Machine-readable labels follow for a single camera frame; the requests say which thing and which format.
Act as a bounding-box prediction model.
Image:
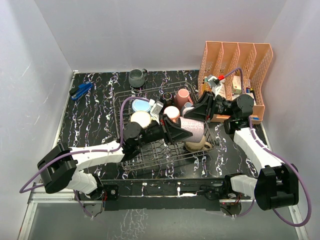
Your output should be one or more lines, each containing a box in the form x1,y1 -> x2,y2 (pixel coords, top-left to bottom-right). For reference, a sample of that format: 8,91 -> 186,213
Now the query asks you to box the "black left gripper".
135,113 -> 192,147

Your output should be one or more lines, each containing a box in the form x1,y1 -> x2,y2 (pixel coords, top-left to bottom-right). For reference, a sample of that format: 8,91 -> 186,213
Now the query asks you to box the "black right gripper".
182,91 -> 235,122

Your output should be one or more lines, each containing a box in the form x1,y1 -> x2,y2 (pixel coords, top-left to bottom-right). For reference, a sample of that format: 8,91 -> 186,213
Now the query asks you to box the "small grey-blue heart mug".
180,103 -> 195,116

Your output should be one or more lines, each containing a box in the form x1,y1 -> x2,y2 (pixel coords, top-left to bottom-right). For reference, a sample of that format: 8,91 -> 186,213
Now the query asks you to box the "peach pink speckled mug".
163,105 -> 180,123

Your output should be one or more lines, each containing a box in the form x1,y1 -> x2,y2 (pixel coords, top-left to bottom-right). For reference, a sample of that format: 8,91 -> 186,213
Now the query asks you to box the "lilac mug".
176,117 -> 205,143

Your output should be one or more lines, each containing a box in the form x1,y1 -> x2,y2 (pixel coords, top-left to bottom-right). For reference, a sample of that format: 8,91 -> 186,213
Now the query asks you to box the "tan brown mug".
184,135 -> 213,152

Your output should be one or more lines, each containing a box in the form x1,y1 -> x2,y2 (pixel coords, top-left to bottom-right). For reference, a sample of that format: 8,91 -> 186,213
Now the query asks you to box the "white mug green inside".
130,111 -> 152,129

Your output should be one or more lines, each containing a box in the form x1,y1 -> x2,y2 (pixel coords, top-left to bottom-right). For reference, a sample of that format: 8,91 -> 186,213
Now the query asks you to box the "cream scalloped mug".
160,92 -> 175,108

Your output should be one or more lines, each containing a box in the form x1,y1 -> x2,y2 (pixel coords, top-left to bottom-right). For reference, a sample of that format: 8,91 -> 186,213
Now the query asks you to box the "light blue mug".
131,99 -> 152,113

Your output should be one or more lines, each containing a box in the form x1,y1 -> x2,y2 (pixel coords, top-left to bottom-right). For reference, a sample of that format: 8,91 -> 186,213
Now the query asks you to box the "dark grey-green mug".
128,68 -> 148,88

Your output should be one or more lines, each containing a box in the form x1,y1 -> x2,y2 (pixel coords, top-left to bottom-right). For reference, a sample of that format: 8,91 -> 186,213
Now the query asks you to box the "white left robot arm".
37,115 -> 193,200

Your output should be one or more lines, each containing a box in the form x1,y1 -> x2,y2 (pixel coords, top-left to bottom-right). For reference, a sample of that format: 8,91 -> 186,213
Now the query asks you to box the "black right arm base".
199,173 -> 242,205

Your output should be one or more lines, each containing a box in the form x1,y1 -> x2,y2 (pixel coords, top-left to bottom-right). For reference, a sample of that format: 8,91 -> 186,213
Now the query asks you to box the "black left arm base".
84,183 -> 119,202

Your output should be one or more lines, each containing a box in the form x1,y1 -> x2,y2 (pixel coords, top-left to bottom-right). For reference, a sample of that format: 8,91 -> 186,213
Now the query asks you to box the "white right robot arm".
182,91 -> 299,211

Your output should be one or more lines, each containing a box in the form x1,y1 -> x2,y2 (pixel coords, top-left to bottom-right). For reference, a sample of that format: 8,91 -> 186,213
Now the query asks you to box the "orange plastic file organizer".
197,41 -> 273,125

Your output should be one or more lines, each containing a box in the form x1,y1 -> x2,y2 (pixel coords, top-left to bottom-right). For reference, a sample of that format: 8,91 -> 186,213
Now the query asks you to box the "blue stapler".
69,81 -> 94,101

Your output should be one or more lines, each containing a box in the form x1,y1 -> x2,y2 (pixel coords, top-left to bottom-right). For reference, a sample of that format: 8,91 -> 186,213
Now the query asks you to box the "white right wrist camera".
204,74 -> 225,97

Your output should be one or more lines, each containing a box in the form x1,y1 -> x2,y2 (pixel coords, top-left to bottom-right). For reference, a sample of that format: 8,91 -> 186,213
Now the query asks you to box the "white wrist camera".
204,74 -> 225,97
149,101 -> 164,124

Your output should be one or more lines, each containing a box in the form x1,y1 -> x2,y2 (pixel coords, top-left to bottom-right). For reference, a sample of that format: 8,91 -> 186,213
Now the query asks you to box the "grey wire dish rack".
112,81 -> 220,172

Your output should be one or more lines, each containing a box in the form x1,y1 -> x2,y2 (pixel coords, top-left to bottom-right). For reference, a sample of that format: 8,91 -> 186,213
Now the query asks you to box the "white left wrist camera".
149,101 -> 164,124

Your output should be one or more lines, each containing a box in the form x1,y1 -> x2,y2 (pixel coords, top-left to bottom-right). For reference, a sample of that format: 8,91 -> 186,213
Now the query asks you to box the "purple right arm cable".
222,67 -> 312,228

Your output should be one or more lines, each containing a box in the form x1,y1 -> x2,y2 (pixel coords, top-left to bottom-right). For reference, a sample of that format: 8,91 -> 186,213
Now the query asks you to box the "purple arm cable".
222,67 -> 312,228
19,96 -> 151,218

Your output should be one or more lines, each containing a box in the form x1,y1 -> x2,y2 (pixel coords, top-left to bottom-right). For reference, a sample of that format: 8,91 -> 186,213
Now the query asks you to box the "aluminium frame rail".
19,179 -> 309,240

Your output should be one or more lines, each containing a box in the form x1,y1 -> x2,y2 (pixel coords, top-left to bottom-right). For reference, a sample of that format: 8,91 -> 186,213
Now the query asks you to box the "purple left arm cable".
19,96 -> 151,218

